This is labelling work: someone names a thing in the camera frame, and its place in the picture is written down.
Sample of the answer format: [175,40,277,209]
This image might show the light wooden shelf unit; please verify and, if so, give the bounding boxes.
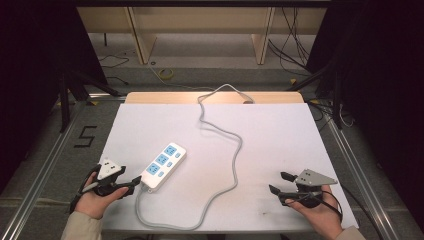
[76,6,328,66]

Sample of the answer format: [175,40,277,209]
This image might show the aluminium floor rail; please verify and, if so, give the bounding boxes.
[323,114,403,240]
[0,99,83,240]

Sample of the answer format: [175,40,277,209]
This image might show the black floor cable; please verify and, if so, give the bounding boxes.
[97,54,131,70]
[105,76,130,87]

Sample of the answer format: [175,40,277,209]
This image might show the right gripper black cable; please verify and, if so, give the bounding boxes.
[319,182,385,240]

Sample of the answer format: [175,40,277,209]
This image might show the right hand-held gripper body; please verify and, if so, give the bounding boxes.
[278,168,339,210]

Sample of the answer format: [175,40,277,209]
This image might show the yellow tape roll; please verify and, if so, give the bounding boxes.
[157,67,175,81]

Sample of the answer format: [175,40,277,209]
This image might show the white power strip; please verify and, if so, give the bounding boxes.
[139,142,188,194]

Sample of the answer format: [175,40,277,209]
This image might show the bundle of black cables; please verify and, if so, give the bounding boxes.
[267,6,312,74]

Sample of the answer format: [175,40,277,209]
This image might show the black metal stand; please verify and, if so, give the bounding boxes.
[57,68,122,134]
[285,61,345,131]

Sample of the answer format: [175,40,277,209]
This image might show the person's right hand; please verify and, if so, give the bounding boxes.
[284,193,345,240]

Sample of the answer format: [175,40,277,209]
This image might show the grey power strip cable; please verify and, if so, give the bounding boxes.
[134,83,256,232]

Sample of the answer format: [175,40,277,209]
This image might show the dark curtain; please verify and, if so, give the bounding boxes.
[0,0,108,194]
[305,0,424,231]

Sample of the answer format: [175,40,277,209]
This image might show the thin white cable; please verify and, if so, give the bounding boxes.
[337,102,355,128]

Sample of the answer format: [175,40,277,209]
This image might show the person's left hand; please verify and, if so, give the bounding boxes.
[74,171,130,221]

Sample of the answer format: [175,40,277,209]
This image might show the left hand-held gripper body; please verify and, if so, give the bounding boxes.
[89,158,128,198]

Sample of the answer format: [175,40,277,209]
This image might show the white table cover sheet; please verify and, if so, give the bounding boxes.
[98,102,360,234]

